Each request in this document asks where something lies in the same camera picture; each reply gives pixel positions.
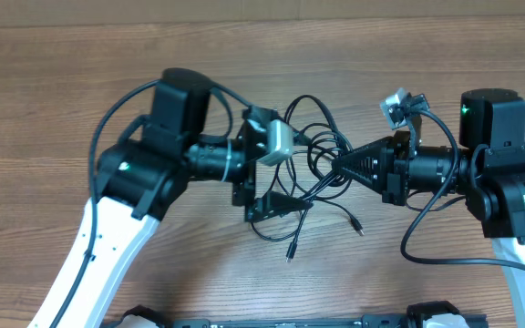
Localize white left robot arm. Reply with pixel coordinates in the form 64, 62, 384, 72
31, 68, 311, 327

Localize thin black USB-C cable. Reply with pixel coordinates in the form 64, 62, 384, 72
249, 154, 307, 242

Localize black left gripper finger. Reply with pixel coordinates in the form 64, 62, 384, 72
251, 191, 313, 221
291, 128, 312, 146

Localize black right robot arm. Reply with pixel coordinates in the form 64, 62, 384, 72
332, 88, 525, 327

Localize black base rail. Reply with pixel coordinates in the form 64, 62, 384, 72
101, 301, 489, 328

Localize grey plug braided cable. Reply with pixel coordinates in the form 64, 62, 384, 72
284, 172, 336, 264

